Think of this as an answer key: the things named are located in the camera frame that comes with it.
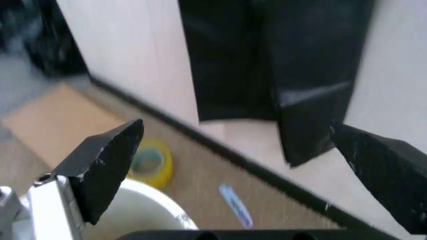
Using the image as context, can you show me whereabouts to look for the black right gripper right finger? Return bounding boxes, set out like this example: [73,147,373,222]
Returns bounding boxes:
[329,122,427,235]

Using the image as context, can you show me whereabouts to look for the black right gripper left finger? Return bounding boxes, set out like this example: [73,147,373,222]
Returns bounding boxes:
[0,118,145,240]

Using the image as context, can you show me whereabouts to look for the white round trash bin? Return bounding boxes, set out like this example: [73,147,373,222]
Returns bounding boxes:
[19,179,201,240]

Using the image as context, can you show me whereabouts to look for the black plastic garbage bag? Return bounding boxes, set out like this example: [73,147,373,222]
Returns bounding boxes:
[177,0,377,168]

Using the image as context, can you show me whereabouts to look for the yellow adhesive tape roll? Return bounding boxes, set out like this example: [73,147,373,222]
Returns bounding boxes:
[126,138,175,189]

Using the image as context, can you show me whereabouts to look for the brown cardboard sheet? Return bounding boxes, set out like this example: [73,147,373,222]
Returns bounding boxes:
[1,82,130,171]

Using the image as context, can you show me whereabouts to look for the black furniture block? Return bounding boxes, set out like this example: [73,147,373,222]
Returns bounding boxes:
[0,0,90,77]

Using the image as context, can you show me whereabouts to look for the blue and white label strip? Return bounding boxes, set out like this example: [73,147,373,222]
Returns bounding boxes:
[218,183,253,230]

